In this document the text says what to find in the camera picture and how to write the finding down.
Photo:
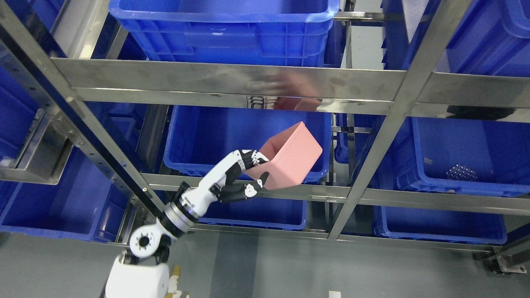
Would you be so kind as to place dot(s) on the blue bin bottom centre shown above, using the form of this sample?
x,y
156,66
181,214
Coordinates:
x,y
259,212

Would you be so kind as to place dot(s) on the pink plastic storage box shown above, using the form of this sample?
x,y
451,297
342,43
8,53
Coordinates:
x,y
291,153

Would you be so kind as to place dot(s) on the blue bin right shelf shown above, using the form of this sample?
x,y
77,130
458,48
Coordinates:
x,y
466,157

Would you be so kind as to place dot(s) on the blue bin bottom right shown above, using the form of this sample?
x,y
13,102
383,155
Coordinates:
x,y
434,225

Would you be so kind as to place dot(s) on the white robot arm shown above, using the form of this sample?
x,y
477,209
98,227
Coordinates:
x,y
141,271

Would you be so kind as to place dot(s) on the blue bin far left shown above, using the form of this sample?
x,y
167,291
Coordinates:
x,y
49,187

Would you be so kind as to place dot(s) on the blue bin shelf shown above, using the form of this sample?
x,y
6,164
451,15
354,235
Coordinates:
x,y
245,32
466,157
199,137

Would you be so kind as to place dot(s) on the stainless steel shelf rack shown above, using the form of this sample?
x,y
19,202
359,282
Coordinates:
x,y
62,87

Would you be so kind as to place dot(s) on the blue bin top right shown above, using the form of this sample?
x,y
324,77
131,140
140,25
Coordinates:
x,y
491,39

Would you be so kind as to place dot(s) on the blue bin middle shelf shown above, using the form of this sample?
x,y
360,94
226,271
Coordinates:
x,y
199,137

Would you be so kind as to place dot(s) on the blue bin top shelf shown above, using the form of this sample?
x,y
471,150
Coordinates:
x,y
245,32

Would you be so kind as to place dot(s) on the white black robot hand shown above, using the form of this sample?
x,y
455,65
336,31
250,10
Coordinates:
x,y
219,185

